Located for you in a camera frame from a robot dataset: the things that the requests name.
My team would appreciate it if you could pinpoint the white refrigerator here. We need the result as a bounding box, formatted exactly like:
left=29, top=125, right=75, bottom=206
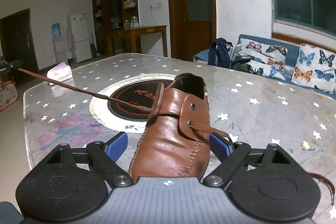
left=68, top=12, right=92, bottom=64

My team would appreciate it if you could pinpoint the brown shoelace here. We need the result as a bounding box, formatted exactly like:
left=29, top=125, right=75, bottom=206
left=18, top=68, right=335, bottom=205

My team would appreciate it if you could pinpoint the blue sofa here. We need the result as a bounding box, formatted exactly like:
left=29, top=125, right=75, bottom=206
left=192, top=33, right=336, bottom=101

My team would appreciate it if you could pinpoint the brown leather shoe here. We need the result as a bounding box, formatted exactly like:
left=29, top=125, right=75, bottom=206
left=129, top=73, right=210, bottom=181

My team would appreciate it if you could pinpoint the brown wooden door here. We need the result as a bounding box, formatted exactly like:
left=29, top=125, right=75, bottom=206
left=169, top=0, right=217, bottom=61

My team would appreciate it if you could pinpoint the butterfly pillow left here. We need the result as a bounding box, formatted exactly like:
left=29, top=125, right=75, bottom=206
left=238, top=38, right=288, bottom=80

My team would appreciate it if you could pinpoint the dark wooden shelf cabinet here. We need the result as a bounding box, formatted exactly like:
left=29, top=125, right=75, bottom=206
left=92, top=0, right=139, bottom=56

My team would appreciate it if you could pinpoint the dotted play tent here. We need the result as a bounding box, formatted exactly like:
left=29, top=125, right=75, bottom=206
left=0, top=81, right=18, bottom=112

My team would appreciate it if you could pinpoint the butterfly pillow right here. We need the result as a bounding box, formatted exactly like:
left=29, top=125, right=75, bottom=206
left=291, top=44, right=335, bottom=94

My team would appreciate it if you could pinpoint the butterfly pillow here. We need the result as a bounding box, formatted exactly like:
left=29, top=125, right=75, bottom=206
left=291, top=44, right=335, bottom=94
left=238, top=38, right=288, bottom=80

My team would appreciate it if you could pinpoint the water dispenser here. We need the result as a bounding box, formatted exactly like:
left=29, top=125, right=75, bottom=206
left=52, top=23, right=68, bottom=64

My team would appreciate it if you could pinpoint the dark blue bag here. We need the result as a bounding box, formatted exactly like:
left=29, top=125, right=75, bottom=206
left=207, top=38, right=233, bottom=69

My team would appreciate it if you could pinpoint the pink white paper pack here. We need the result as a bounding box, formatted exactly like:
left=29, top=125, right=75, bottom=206
left=46, top=62, right=73, bottom=82

